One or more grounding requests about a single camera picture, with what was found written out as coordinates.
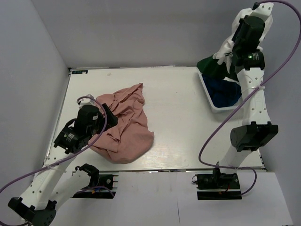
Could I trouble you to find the pink t shirt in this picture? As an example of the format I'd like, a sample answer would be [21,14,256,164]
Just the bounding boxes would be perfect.
[91,83,154,164]

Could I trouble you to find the dark green t shirt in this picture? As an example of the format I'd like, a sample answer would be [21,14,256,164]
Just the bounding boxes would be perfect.
[197,56,238,81]

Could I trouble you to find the blue t shirt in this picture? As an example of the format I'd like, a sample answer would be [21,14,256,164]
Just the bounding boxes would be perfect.
[203,75,242,108]

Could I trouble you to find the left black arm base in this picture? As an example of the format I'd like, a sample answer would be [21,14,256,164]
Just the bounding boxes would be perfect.
[73,173,119,199]

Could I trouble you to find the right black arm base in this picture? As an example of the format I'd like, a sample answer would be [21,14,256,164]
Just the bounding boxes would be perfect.
[191,168,242,201]

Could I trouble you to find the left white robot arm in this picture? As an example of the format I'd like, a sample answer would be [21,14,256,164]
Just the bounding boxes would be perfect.
[8,104,118,226]

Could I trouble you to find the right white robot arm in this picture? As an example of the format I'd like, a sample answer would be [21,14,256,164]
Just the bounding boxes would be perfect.
[212,16,278,188]

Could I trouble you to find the small teal label sticker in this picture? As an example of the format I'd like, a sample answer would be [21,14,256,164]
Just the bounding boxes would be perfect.
[72,70,88,74]

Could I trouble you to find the white plastic basket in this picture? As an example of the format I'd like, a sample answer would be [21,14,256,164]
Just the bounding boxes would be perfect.
[198,70,242,113]

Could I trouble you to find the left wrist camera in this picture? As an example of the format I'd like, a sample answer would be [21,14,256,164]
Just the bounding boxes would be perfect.
[77,94,96,109]

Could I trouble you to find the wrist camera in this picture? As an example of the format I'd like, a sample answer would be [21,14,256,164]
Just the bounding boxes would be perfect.
[77,94,96,109]
[250,2,274,20]

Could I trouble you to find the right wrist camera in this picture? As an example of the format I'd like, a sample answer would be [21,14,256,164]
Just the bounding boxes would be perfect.
[250,2,274,20]

